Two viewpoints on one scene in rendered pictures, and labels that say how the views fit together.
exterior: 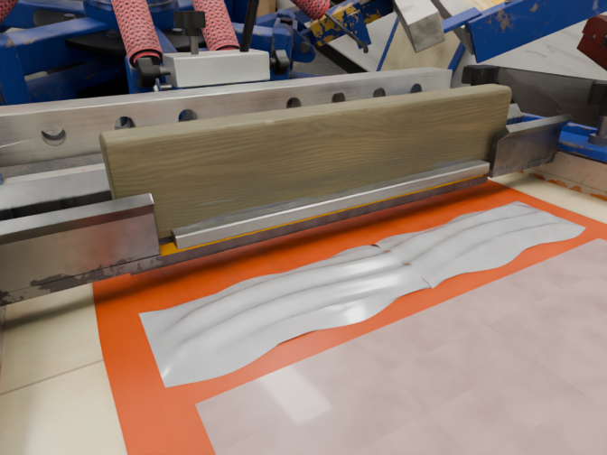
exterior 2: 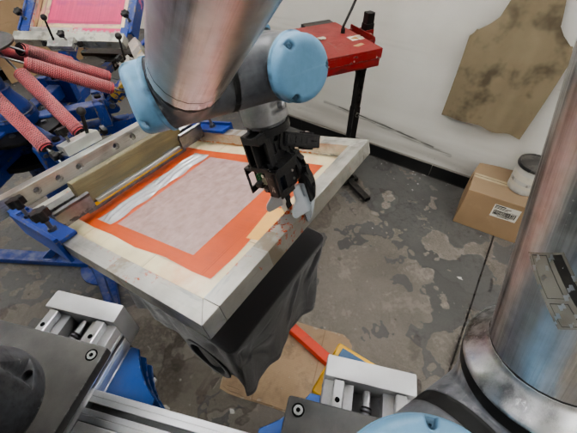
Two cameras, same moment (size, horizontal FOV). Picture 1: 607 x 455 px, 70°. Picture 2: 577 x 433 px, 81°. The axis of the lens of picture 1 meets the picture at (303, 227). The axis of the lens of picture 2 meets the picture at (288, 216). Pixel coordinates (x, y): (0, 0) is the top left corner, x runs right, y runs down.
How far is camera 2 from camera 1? 0.75 m
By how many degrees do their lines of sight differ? 17
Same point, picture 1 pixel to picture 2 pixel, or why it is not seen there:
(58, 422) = (93, 236)
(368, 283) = (148, 191)
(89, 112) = (45, 178)
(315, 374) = (139, 210)
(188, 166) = (92, 181)
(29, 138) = (30, 194)
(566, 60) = not seen: hidden behind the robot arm
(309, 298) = (136, 199)
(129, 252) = (88, 206)
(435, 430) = (160, 207)
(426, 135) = (154, 147)
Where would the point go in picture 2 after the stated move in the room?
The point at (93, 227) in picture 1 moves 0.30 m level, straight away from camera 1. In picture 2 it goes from (77, 203) to (18, 162)
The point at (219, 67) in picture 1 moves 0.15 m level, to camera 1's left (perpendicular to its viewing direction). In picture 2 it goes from (81, 143) to (29, 153)
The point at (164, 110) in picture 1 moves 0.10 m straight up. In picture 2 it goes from (70, 167) to (54, 139)
